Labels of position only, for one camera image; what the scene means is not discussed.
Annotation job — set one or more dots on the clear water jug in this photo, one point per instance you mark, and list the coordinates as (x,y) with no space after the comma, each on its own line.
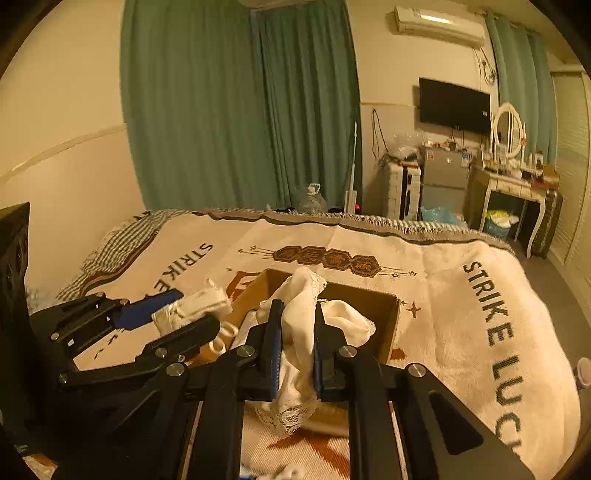
(312,201)

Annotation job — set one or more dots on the clear plastic bag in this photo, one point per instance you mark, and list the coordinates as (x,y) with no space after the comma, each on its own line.
(404,147)

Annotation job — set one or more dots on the green curtain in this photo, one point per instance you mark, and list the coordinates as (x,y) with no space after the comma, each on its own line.
(309,106)
(521,83)
(184,101)

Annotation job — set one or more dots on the dark suitcase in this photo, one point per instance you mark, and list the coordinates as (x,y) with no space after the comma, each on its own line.
(549,221)

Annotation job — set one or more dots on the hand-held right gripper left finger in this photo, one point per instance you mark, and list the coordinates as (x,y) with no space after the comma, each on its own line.
(277,350)

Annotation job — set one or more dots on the white suitcase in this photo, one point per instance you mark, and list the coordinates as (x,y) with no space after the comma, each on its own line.
(401,189)

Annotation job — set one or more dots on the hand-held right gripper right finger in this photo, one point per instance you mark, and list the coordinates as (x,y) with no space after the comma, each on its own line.
(318,369)

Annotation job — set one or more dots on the white upright pole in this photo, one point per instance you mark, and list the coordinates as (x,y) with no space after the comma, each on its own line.
(354,166)

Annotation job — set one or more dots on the white air conditioner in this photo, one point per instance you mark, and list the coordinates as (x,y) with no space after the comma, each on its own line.
(438,25)

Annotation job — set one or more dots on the white dressing table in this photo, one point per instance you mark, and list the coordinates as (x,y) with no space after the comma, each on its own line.
(503,184)

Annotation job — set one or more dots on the white lace cloth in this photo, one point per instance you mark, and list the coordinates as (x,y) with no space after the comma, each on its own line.
(300,323)

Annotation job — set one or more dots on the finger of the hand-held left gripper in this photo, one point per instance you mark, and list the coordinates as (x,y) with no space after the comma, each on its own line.
(184,337)
(138,311)

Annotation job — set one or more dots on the cardboard box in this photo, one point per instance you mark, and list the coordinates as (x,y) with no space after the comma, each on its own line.
(369,314)

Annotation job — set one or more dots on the white slatted wardrobe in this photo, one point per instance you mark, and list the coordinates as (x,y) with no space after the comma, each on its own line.
(572,175)

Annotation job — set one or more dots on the small cup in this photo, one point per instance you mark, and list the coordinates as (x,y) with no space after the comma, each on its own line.
(584,374)

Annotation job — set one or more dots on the white rolled sock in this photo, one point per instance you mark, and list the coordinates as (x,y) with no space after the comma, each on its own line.
(221,341)

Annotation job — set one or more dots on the blue plastic bag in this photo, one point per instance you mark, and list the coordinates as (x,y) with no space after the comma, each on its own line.
(438,215)

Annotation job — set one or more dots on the cream printed blanket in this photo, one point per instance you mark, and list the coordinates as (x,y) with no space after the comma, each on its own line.
(438,300)

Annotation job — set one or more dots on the grey mini fridge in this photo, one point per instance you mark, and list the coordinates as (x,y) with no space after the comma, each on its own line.
(445,180)

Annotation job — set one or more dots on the small white cloth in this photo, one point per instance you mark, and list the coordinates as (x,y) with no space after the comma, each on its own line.
(198,304)

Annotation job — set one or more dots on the black wall television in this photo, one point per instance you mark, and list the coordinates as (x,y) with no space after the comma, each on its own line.
(455,106)

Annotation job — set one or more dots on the green checked bedsheet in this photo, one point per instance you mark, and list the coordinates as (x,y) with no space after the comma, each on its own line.
(124,240)

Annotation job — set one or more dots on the basket with yellow cloth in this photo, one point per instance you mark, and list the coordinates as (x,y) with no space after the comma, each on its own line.
(498,224)

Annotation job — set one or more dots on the white oval vanity mirror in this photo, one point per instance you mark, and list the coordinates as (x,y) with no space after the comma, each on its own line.
(508,127)

